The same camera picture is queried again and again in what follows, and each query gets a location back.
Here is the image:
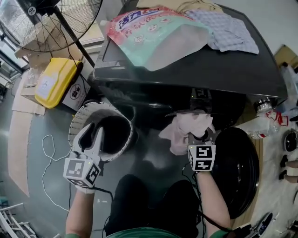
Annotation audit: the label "white cable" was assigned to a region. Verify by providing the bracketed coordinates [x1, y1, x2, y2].
[41, 134, 73, 212]

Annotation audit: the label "flat cardboard sheets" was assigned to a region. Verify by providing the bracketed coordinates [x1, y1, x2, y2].
[8, 67, 48, 198]

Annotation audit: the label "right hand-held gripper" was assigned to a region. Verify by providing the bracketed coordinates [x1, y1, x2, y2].
[187, 129, 217, 172]

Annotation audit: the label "person's right forearm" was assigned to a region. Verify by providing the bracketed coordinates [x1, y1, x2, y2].
[195, 171, 232, 233]

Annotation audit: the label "black and white device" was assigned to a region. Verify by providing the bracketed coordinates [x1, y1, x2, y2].
[250, 212, 274, 235]

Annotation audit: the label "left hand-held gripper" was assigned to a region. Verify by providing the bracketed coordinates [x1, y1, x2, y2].
[63, 122, 104, 188]

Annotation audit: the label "black sunglasses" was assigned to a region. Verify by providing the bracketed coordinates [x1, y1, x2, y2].
[283, 131, 298, 153]

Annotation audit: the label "person's left forearm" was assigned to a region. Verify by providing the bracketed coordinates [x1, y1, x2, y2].
[65, 189, 100, 236]

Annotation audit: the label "beige cloth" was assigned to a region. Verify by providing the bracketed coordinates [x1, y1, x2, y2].
[136, 0, 224, 15]

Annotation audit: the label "pink clothes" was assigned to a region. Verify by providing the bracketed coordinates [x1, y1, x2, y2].
[159, 111, 216, 156]

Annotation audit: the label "person's green shirt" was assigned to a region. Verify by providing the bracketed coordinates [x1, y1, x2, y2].
[106, 227, 233, 238]

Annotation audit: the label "pink and teal detergent pouch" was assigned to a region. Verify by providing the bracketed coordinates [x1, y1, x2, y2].
[106, 6, 214, 72]

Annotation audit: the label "person's black trousers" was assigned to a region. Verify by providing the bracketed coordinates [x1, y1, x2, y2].
[103, 174, 206, 238]

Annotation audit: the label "yellow lidded bin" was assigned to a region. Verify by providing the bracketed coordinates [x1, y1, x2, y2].
[34, 57, 84, 109]

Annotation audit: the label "clear plastic bag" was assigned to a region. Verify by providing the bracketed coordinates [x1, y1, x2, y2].
[278, 66, 298, 116]

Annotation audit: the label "white printed box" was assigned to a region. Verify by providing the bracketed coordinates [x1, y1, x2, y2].
[61, 73, 91, 112]

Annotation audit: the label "purple checked cloth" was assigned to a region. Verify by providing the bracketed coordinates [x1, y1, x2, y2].
[185, 9, 260, 55]

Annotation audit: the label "black standing fan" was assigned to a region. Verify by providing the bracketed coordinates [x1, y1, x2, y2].
[0, 0, 104, 68]

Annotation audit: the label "white metal rack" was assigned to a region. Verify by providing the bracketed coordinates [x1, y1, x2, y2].
[0, 202, 37, 238]

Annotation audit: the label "white perforated laundry basket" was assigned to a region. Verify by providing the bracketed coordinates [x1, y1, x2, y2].
[68, 100, 135, 164]

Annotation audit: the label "brown cardboard box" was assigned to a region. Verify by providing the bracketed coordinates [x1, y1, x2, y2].
[274, 45, 298, 73]

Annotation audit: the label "person's left hand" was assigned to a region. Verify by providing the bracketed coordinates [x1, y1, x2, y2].
[74, 181, 96, 195]

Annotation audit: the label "clear plastic bottle red label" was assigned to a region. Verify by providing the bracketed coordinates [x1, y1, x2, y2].
[246, 97, 280, 140]

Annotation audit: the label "dark grey washing machine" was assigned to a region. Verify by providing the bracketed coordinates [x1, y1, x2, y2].
[92, 4, 289, 220]

